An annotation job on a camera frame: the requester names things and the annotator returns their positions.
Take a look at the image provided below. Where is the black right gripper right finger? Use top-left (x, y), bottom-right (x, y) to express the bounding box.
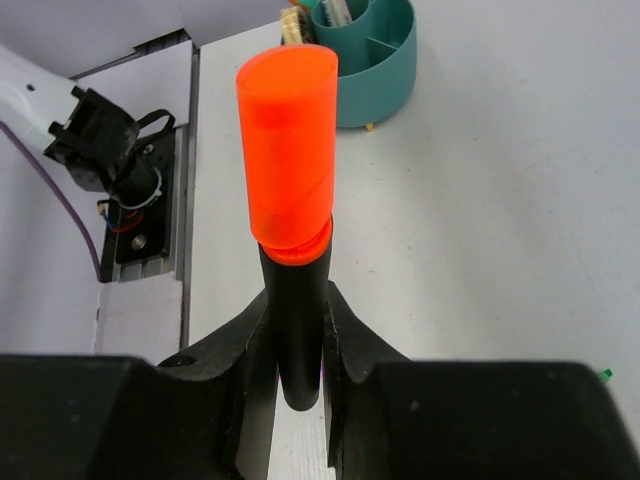
top-left (322, 282), bottom-right (408, 479)

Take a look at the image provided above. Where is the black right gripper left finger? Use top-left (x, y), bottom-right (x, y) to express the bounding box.
top-left (114, 292), bottom-right (277, 479)

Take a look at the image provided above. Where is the black highlighter orange cap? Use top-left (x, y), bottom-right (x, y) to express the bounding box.
top-left (259, 220), bottom-right (333, 411)

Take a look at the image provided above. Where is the orange translucent cap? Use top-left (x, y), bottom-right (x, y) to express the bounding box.
top-left (236, 44), bottom-right (338, 250)

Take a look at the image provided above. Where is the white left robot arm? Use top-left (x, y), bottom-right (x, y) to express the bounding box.
top-left (1, 47), bottom-right (175, 210)

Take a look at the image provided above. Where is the teal round divided organizer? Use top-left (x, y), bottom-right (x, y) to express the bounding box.
top-left (310, 0), bottom-right (417, 128)

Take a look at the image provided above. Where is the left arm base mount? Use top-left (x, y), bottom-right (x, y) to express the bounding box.
top-left (100, 132), bottom-right (176, 283)

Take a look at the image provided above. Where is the left aluminium table rail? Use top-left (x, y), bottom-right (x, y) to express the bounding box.
top-left (179, 47), bottom-right (200, 349)

